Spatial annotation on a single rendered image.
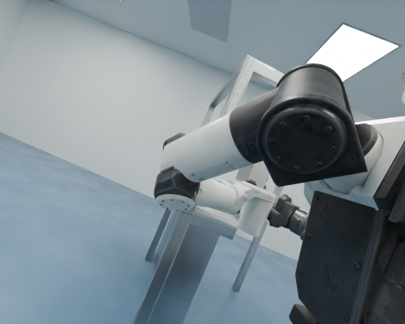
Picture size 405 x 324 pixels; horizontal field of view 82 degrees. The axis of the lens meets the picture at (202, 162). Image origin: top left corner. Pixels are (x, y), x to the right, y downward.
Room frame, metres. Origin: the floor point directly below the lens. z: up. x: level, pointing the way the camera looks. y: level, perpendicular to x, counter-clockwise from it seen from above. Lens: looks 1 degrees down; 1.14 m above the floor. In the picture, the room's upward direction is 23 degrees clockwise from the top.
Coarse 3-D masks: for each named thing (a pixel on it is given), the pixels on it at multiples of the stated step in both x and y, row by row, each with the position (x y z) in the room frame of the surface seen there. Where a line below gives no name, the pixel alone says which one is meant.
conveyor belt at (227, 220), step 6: (198, 210) 1.25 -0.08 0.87; (204, 210) 1.26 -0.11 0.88; (210, 210) 1.29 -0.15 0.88; (216, 210) 1.36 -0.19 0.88; (204, 216) 1.26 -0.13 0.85; (210, 216) 1.26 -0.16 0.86; (216, 216) 1.27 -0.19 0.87; (222, 216) 1.29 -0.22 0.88; (228, 216) 1.34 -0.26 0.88; (216, 222) 1.28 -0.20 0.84; (222, 222) 1.27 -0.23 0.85; (228, 222) 1.28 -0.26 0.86; (234, 222) 1.29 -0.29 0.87; (234, 228) 1.29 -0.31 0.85
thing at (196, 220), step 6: (192, 216) 1.28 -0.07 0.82; (198, 216) 1.28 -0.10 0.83; (192, 222) 1.28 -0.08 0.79; (198, 222) 1.28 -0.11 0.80; (204, 222) 1.29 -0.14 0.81; (210, 222) 1.29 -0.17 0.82; (204, 228) 1.29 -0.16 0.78; (210, 228) 1.29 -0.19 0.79; (216, 228) 1.30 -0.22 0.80; (222, 228) 1.30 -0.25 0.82; (228, 228) 1.30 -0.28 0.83; (222, 234) 1.30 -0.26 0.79; (228, 234) 1.31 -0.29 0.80; (234, 234) 1.31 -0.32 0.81
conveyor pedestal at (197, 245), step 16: (192, 240) 1.38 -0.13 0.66; (208, 240) 1.40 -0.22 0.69; (160, 256) 2.05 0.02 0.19; (176, 256) 1.38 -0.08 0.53; (192, 256) 1.39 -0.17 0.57; (208, 256) 1.40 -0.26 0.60; (176, 272) 1.38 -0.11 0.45; (192, 272) 1.39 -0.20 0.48; (176, 288) 1.39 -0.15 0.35; (192, 288) 1.40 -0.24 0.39; (160, 304) 1.38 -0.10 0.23; (176, 304) 1.39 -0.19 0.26; (160, 320) 1.39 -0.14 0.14; (176, 320) 1.40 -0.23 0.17
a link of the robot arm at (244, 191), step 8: (240, 184) 0.59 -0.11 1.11; (248, 184) 0.58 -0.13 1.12; (240, 192) 0.56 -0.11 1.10; (248, 192) 0.56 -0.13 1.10; (256, 192) 0.57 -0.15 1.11; (264, 192) 0.58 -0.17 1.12; (240, 200) 0.56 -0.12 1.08; (248, 200) 0.57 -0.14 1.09; (272, 200) 0.60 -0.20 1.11; (232, 208) 0.56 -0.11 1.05
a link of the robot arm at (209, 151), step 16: (208, 128) 0.36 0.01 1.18; (224, 128) 0.34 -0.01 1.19; (176, 144) 0.41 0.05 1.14; (192, 144) 0.37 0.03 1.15; (208, 144) 0.35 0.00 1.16; (224, 144) 0.34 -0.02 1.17; (176, 160) 0.39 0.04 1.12; (192, 160) 0.37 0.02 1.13; (208, 160) 0.36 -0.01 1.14; (224, 160) 0.35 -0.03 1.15; (240, 160) 0.34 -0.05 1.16; (160, 176) 0.42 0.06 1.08; (176, 176) 0.40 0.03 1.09; (192, 176) 0.40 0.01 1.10; (208, 176) 0.39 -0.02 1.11; (160, 192) 0.42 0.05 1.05; (176, 192) 0.42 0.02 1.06; (192, 192) 0.42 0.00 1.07; (176, 208) 0.47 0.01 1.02
